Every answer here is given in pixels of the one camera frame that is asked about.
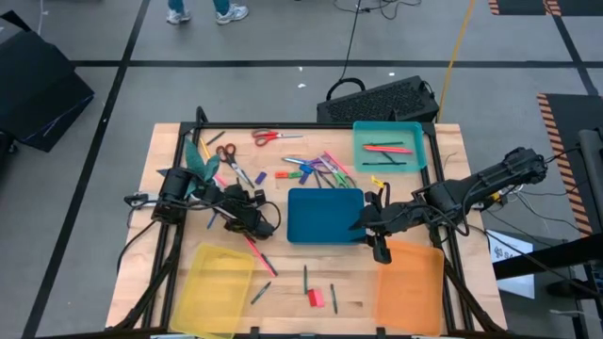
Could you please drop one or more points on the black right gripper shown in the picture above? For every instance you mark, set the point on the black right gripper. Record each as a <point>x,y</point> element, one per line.
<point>384,216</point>

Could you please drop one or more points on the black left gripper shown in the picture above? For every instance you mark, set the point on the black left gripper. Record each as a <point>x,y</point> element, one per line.
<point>247,212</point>

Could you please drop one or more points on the green pen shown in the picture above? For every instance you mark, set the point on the green pen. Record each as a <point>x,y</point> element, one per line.
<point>318,179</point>
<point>329,181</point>
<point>269,264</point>

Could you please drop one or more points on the dark blue plastic bin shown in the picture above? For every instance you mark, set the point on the dark blue plastic bin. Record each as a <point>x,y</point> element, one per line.
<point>322,216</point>

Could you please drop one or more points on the black pen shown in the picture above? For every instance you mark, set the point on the black pen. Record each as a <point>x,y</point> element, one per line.
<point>215,138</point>
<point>384,164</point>
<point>388,157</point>

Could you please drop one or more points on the green plant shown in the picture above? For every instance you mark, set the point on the green plant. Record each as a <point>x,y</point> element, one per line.
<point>195,162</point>

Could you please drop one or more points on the orange pencil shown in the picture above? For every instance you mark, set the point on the orange pencil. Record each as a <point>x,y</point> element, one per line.
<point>386,148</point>

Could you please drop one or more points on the yellow pencil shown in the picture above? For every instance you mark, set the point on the yellow pencil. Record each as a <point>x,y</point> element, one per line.
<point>206,150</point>

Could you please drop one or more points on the green pencil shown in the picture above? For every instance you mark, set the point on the green pencil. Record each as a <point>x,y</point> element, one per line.
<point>384,143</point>

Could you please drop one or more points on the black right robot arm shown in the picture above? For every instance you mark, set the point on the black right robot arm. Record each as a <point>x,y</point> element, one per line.
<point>494,176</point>

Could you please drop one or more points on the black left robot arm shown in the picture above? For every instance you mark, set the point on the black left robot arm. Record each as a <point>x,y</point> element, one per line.
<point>176,186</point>

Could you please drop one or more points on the blue pencil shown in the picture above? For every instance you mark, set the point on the blue pencil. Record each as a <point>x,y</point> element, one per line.
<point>212,222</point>

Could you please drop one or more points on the blue eraser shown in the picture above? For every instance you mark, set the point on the blue eraser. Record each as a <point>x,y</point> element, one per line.
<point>306,169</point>
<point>260,178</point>
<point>304,179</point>

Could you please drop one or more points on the orange eraser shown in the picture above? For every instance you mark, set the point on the orange eraser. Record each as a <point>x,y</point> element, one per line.
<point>281,174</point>

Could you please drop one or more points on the orange translucent plastic bin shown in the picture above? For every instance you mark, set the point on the orange translucent plastic bin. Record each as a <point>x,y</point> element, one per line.
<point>410,292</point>

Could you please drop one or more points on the green eraser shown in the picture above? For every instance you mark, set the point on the green eraser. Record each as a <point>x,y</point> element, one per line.
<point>296,174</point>

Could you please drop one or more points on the blue and purple scissors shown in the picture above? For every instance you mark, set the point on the blue and purple scissors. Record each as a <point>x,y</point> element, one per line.
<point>294,161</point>

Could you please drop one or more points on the green scissors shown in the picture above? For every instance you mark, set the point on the green scissors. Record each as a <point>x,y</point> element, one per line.
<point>330,167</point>

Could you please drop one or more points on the pink eraser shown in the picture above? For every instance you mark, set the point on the pink eraser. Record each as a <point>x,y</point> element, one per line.
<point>321,297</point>

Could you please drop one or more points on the red eraser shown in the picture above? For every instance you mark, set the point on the red eraser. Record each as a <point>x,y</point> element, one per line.
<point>312,298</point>

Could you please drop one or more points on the teal translucent plastic bin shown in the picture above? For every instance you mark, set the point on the teal translucent plastic bin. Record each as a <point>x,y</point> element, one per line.
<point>418,157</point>

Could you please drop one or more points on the black computer tower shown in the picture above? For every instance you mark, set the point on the black computer tower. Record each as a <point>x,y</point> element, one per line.
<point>377,101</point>

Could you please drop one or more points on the white sign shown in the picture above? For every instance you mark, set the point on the white sign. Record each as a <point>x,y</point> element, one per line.
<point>516,287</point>

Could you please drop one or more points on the black neighbouring stand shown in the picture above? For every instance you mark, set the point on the black neighbouring stand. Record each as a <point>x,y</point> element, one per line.
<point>542,256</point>

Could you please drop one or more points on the person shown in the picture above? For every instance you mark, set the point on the person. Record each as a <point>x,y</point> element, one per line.
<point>231,13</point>

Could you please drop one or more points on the black mat hazard stripes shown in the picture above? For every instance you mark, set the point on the black mat hazard stripes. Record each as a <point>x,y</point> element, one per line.
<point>560,122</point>

